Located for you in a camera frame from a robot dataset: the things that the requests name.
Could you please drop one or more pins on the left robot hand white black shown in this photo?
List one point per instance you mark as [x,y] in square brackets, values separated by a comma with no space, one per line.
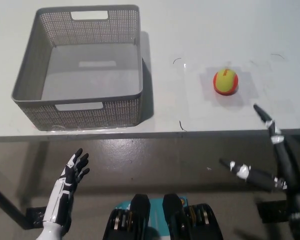
[62,192]

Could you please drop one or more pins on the right robot hand black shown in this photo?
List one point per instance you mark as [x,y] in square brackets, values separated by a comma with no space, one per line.
[288,172]

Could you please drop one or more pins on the yellow and orange tennis ball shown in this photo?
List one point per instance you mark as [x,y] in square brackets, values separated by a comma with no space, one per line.
[225,83]

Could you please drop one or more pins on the black table foot plate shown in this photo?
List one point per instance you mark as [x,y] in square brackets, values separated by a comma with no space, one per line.
[33,215]
[271,211]

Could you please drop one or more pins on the black metal table leg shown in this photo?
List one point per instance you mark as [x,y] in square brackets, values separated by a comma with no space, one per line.
[7,202]

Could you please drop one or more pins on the black robot legs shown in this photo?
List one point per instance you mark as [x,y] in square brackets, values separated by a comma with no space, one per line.
[140,217]

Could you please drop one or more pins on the gray perforated plastic basket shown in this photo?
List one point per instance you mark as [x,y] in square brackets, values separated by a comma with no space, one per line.
[90,113]

